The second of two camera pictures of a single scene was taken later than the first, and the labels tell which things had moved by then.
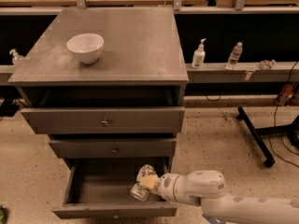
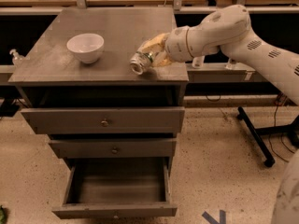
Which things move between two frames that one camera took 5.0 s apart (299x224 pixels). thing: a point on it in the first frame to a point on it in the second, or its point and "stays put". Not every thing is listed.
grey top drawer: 105,120 stays put
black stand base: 291,129 stays put
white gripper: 167,184 to 176,46
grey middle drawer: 148,147 stays put
